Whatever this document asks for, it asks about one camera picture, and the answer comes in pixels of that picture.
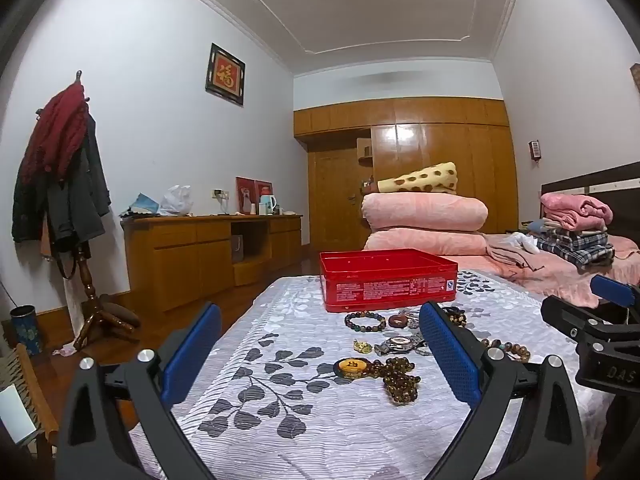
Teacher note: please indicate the white teal kettle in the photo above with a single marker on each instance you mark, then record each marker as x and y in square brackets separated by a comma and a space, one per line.
[267, 205]

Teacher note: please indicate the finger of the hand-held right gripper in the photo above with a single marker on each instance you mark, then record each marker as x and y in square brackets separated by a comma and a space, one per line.
[565, 316]
[612, 290]

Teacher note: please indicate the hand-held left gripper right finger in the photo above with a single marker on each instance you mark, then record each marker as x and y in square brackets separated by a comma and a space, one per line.
[450, 355]

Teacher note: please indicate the wooden wardrobe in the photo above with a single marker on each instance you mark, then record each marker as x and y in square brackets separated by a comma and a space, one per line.
[440, 150]

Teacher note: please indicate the pink bed sheet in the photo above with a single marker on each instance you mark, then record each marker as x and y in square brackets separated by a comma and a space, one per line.
[550, 280]

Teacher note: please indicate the amber disc pendant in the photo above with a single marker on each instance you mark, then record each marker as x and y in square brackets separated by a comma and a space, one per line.
[350, 366]

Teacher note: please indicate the red tin box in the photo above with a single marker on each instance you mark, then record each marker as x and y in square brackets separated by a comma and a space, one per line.
[380, 287]

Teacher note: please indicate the leaf-print grey tablecloth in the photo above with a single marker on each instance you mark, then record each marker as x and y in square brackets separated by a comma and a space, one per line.
[300, 435]

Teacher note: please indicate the spotted yellow pillow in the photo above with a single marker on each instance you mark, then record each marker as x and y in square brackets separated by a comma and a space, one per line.
[425, 177]

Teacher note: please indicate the silver wristwatch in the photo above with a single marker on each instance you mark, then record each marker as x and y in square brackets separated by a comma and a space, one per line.
[400, 344]

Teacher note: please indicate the red knitted scarf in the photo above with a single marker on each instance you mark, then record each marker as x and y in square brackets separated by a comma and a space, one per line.
[57, 130]

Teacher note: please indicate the red gift box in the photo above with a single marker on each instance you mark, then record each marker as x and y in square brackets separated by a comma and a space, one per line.
[262, 186]
[244, 195]

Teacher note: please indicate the white board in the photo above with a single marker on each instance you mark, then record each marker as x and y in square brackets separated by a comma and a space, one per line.
[15, 412]

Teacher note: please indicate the yellow frog pendant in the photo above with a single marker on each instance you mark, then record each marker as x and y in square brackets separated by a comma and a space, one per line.
[361, 347]

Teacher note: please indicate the thin pink folded quilt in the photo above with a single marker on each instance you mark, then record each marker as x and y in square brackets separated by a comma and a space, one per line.
[425, 241]

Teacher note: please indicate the brown oval pendant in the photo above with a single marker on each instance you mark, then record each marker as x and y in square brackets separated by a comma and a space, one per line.
[398, 320]

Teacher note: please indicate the blue patterned vase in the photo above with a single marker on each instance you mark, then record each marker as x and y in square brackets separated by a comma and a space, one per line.
[26, 332]

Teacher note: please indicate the wall socket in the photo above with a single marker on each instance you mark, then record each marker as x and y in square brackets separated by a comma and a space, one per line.
[220, 193]

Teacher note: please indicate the wooden door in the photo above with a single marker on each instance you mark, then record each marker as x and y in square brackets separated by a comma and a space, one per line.
[330, 195]

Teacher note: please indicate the thick pink folded quilt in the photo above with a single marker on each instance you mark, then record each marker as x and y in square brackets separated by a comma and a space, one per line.
[425, 212]

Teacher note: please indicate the wooden coat rack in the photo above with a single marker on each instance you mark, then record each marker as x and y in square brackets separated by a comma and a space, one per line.
[90, 290]

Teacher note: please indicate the wooden sideboard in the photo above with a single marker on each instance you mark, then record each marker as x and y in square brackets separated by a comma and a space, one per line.
[175, 260]

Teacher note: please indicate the dark bed headboard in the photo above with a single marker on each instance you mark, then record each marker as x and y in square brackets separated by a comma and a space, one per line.
[600, 180]

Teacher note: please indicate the beige cloth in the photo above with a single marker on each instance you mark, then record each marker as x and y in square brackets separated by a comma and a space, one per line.
[505, 257]

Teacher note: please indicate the dark grey coat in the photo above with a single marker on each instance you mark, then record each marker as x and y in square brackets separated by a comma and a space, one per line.
[80, 205]

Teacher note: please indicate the framed red wall picture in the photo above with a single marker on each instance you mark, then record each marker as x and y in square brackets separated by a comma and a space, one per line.
[225, 75]

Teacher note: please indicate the wooden chair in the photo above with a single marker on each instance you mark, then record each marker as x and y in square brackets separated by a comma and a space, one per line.
[30, 382]

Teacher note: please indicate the black jacket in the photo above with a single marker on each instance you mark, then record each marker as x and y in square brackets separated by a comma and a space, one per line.
[27, 205]

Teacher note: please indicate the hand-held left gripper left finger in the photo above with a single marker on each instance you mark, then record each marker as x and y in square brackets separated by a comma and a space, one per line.
[192, 355]

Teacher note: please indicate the white plastic bag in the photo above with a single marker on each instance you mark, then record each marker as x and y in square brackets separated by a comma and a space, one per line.
[176, 201]

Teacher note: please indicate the small wall device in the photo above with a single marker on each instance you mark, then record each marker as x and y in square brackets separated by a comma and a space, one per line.
[535, 150]

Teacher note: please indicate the white cloth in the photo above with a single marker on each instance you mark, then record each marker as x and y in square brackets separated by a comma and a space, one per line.
[522, 241]

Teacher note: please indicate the pink folded blanket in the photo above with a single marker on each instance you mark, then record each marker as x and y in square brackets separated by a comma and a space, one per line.
[575, 207]

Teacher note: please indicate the plaid folded clothes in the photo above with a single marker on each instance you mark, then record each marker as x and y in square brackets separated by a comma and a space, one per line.
[575, 251]

